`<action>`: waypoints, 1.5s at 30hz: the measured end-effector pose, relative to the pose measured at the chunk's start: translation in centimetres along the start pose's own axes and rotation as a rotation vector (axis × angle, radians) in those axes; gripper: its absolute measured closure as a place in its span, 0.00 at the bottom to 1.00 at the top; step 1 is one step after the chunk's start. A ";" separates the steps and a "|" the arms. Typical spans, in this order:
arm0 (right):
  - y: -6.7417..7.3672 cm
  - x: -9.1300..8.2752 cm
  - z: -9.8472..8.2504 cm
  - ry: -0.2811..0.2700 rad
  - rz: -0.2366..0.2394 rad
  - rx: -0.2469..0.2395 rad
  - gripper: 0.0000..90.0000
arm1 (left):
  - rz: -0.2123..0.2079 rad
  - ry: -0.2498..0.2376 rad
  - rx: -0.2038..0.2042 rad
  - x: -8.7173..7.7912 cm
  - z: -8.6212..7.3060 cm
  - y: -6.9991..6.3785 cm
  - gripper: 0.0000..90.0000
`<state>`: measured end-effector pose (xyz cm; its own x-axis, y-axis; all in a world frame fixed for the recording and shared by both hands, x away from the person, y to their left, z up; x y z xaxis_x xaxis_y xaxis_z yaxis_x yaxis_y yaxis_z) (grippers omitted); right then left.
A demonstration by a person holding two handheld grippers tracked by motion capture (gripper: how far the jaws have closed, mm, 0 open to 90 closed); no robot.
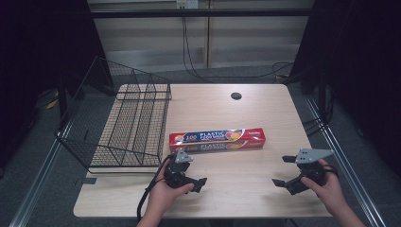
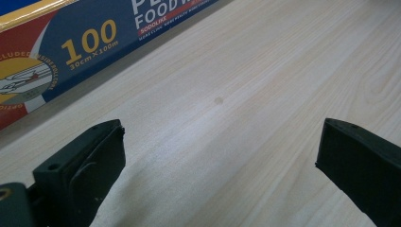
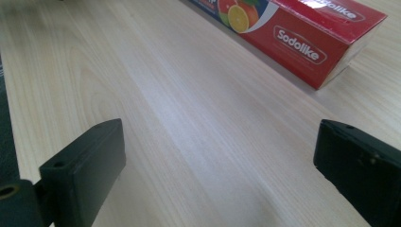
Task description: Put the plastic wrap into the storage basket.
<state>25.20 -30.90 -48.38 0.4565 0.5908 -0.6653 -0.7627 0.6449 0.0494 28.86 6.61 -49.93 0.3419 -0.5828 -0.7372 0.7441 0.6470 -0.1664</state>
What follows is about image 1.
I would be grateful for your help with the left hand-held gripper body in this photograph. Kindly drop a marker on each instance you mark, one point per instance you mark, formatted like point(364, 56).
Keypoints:
point(176, 173)

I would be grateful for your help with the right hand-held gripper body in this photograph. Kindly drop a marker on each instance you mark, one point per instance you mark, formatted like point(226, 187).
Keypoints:
point(312, 156)

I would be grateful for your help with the red plastic wrap box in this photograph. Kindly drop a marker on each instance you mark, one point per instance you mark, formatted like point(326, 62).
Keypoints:
point(217, 140)

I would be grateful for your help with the person's left hand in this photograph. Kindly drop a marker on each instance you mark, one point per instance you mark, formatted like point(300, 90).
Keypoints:
point(159, 198)

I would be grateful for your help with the person's right hand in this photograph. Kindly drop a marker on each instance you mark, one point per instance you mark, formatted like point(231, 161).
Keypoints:
point(331, 195)

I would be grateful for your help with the dark curtain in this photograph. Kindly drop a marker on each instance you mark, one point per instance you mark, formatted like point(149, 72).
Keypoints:
point(362, 63)
point(38, 47)

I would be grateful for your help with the black horizontal bar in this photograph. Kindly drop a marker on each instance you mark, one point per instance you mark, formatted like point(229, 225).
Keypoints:
point(201, 13)

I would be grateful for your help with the aluminium frame rail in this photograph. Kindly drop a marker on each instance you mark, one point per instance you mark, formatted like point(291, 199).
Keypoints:
point(346, 170)
point(34, 189)

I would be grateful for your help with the white wall outlet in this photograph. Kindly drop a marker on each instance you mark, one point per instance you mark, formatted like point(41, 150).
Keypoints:
point(187, 3)

